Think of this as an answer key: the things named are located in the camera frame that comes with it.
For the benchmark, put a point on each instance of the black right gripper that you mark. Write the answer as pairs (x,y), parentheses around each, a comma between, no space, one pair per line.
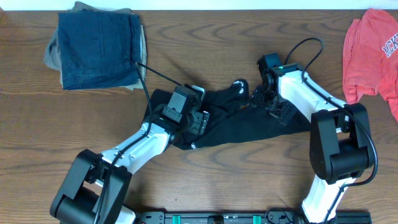
(277,109)

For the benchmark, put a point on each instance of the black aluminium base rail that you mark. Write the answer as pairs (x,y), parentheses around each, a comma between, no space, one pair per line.
(252,217)

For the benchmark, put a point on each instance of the folded navy blue trousers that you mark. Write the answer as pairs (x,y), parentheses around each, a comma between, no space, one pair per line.
(99,49)

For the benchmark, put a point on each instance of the black t-shirt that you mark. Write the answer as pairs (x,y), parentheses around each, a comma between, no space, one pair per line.
(233,121)

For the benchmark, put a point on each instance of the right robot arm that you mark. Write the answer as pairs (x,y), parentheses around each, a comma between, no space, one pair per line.
(341,151)

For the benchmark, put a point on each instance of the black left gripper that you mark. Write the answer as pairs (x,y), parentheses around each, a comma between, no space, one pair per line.
(202,122)

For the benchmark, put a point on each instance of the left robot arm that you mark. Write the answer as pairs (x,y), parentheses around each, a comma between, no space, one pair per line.
(96,185)

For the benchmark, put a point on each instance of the red printed t-shirt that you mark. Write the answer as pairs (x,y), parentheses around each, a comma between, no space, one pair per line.
(370,58)

